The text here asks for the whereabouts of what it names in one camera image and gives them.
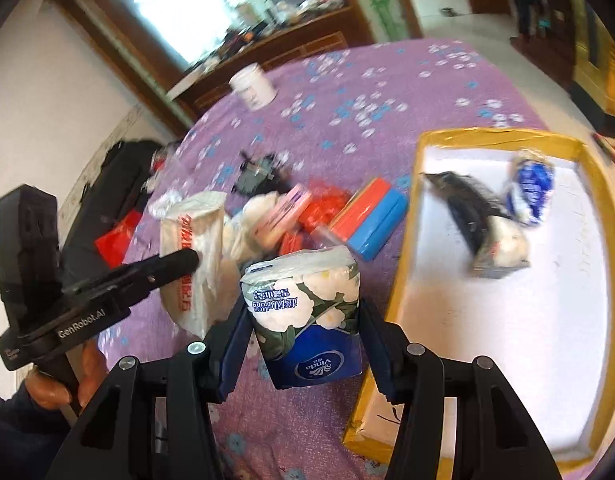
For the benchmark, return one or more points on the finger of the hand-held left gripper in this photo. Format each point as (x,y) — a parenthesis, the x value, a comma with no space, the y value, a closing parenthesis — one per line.
(152,267)

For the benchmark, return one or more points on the person's left forearm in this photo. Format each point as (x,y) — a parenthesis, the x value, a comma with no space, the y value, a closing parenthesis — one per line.
(17,440)

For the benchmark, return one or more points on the blue white packet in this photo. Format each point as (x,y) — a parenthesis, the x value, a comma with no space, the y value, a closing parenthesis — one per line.
(532,185)

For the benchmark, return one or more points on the red paper bag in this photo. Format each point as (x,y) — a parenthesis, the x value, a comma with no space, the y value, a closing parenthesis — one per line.
(117,237)

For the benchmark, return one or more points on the clear plastic wrapper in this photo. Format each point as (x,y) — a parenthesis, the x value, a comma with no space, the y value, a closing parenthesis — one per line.
(167,202)

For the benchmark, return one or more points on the small black gadget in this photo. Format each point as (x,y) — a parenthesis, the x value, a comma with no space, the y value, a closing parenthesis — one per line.
(257,172)

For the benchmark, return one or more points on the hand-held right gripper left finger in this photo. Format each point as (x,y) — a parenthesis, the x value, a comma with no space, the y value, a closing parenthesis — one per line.
(235,355)

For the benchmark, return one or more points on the person's left hand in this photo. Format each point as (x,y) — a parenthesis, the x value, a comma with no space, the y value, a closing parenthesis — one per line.
(94,370)

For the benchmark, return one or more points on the white cloth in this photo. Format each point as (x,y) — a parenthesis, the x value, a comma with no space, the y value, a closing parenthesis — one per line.
(257,210)

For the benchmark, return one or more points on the white jar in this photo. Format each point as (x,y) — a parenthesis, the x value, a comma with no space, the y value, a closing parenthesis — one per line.
(252,85)

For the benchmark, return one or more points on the wooden cabinet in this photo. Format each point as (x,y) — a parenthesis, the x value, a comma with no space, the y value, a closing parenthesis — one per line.
(297,40)

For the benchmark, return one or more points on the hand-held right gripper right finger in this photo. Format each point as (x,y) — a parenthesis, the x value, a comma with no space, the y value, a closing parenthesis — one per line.
(375,352)

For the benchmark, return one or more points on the door with bamboo print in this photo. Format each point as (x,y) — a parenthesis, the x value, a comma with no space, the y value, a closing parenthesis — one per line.
(382,0)

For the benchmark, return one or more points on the purple floral tablecloth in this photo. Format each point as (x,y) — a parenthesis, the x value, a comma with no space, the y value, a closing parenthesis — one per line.
(377,85)

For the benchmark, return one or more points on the white packet black trim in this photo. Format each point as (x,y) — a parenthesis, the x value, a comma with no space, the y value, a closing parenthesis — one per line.
(505,245)

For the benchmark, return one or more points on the red foam block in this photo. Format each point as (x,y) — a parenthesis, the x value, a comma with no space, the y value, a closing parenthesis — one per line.
(362,207)

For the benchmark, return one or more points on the pink tissue packet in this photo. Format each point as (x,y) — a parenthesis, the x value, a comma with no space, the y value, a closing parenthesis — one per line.
(287,205)

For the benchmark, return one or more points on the floral blue tissue pack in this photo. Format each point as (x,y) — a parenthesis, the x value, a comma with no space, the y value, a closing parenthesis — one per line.
(297,310)

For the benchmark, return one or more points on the yellow black cabinet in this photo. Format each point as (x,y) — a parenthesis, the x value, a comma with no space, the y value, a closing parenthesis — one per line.
(597,50)

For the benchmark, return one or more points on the white plastic bag red print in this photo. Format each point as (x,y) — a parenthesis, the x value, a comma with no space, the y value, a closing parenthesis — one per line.
(197,230)

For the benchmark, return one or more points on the wooden-framed mirror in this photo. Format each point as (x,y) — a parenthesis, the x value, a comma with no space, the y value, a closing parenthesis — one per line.
(187,0)

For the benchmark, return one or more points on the black bag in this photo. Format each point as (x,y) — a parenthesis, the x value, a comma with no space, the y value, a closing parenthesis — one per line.
(112,180)

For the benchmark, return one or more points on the yellow-rimmed white tray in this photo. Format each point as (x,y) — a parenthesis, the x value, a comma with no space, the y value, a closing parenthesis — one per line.
(517,340)

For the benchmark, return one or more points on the red plastic item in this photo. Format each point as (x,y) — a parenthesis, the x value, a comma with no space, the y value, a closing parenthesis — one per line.
(612,147)

